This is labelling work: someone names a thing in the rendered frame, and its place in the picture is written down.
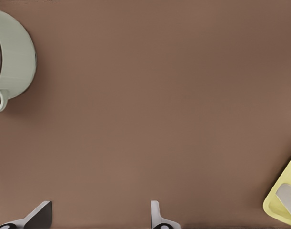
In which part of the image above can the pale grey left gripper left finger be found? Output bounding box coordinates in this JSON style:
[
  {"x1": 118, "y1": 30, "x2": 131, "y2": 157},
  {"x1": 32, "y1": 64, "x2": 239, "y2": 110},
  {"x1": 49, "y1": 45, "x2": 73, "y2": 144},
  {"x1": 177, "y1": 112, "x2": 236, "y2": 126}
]
[{"x1": 0, "y1": 200, "x2": 53, "y2": 229}]

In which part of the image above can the yellow tray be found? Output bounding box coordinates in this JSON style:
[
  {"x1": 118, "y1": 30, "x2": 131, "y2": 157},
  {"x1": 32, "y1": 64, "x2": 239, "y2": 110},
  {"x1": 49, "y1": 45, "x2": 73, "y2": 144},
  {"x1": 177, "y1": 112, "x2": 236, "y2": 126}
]
[{"x1": 262, "y1": 149, "x2": 291, "y2": 227}]

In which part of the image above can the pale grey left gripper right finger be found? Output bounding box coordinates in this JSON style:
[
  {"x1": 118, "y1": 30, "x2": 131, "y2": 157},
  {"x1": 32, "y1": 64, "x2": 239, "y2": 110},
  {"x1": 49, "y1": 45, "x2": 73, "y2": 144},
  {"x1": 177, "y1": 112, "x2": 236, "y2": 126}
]
[{"x1": 150, "y1": 200, "x2": 182, "y2": 229}]

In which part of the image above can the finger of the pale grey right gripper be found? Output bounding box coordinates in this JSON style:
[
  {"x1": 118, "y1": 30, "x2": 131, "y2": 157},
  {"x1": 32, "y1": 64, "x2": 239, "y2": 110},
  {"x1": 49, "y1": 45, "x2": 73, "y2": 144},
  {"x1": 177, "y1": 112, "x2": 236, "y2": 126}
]
[{"x1": 275, "y1": 183, "x2": 291, "y2": 225}]

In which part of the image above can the white IKEA cup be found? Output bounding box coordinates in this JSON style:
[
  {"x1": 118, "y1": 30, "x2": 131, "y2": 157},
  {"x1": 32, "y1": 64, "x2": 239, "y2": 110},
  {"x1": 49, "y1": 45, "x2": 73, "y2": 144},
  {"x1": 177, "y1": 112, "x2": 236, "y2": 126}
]
[{"x1": 0, "y1": 8, "x2": 38, "y2": 114}]

